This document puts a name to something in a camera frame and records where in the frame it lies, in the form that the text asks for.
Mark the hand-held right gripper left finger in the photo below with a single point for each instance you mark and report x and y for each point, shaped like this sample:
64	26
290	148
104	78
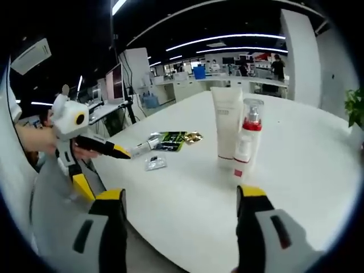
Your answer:
113	227

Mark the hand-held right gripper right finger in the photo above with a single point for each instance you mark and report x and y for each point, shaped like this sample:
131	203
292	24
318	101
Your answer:
250	227

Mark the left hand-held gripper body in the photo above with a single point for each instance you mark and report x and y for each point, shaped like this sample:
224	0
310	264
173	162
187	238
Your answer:
68	119

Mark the small white skincare bottle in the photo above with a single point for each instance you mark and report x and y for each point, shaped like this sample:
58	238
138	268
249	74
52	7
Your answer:
244	159
145	148

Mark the clear silver skincare sachet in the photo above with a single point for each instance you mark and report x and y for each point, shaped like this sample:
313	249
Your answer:
156	163

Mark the black green skincare sachet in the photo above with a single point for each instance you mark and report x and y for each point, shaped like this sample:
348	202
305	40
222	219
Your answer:
172	140

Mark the gold foil skincare sachet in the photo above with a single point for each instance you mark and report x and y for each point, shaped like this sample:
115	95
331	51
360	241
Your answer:
194	137

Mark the white skincare tube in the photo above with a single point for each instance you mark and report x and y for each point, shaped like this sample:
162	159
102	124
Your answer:
226	125

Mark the red collar pump skincare bottle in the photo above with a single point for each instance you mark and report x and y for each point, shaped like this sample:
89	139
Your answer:
253	119

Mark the person's left hand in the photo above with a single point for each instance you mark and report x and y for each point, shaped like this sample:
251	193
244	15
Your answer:
47	142

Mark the black tripod stand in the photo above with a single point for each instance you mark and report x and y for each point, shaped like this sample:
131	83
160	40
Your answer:
129	108

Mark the pink screen monitor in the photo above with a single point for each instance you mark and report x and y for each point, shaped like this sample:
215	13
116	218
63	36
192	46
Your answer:
115	84

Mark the person in white shirt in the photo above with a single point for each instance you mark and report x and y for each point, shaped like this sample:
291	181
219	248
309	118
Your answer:
12	170

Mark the blue water jugs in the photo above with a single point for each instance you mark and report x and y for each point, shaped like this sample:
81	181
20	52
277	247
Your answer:
149	101

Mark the ceiling air conditioner unit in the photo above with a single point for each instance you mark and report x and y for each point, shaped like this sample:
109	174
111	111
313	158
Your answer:
31	57

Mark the white tall cabinet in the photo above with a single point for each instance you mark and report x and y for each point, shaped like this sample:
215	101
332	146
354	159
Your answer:
136	71

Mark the white office counter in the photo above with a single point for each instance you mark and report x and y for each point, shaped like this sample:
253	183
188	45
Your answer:
199	85

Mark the blue box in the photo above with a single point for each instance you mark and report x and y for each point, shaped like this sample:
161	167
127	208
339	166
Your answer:
199	73

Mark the wide ceiling light panel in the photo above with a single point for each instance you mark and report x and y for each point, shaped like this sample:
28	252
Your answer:
119	6

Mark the green potted plant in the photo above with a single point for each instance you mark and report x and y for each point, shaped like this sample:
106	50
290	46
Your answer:
355	108

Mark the long ceiling light strip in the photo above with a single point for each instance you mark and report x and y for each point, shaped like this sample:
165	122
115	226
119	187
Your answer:
227	38
241	49

